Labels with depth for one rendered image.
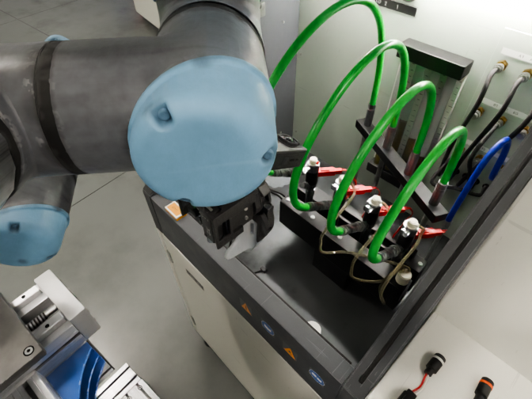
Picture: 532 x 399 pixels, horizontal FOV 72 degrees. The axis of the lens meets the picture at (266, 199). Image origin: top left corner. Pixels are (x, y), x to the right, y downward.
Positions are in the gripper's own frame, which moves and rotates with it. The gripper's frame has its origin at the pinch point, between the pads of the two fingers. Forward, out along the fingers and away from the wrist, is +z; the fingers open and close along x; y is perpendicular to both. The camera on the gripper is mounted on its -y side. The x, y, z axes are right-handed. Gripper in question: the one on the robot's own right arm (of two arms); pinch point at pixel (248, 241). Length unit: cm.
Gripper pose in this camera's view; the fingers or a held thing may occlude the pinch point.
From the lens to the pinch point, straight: 51.7
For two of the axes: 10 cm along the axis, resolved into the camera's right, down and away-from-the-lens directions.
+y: -7.2, 5.2, -4.6
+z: 0.1, 6.7, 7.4
